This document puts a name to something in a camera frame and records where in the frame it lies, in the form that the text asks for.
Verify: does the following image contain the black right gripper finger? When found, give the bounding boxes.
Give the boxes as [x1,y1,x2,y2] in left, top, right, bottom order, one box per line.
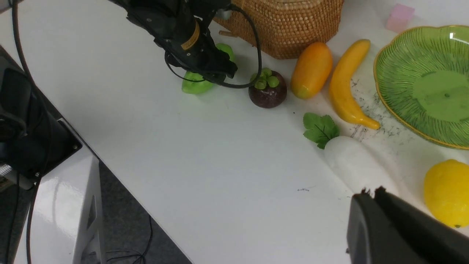
[347,187,469,264]

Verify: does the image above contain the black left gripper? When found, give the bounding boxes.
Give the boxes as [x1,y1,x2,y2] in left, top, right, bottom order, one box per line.
[125,0,238,82]

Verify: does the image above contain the green toy bitter gourd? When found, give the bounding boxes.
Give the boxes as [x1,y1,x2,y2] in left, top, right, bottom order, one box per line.
[181,43,236,95]

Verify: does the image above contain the yellow toy lemon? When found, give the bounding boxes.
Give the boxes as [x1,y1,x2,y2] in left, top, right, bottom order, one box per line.
[424,159,469,228]

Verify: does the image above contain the purple toy mangosteen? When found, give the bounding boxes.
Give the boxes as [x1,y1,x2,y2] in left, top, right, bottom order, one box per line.
[248,67,288,109]

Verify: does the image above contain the orange toy mango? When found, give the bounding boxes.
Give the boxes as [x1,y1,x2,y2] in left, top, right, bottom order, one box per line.
[290,42,333,100]

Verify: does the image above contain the yellow toy banana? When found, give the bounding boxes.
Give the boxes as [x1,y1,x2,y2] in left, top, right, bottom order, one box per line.
[329,39,380,130]

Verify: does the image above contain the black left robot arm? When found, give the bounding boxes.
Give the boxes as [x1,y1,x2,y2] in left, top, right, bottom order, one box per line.
[114,0,238,82]

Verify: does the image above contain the black robot base unit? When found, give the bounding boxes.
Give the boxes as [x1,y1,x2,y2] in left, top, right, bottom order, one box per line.
[0,48,83,190]

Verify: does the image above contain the white toy radish green leaves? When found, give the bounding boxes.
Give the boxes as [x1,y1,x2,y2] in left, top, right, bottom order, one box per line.
[303,112,400,197]

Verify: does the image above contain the woven wicker basket green lining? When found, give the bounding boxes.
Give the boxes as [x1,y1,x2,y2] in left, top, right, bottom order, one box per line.
[232,0,344,59]

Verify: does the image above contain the green leaf-shaped glass plate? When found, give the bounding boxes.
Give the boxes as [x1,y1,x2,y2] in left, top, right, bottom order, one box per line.
[373,25,469,150]

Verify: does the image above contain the pink foam cube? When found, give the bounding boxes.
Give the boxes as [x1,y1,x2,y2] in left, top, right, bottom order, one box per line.
[385,3,415,33]

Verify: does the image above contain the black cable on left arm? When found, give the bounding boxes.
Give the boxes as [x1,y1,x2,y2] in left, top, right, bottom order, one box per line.
[163,4,263,89]

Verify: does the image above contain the white table leg frame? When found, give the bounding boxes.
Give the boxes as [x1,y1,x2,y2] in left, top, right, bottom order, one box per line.
[29,144,107,264]

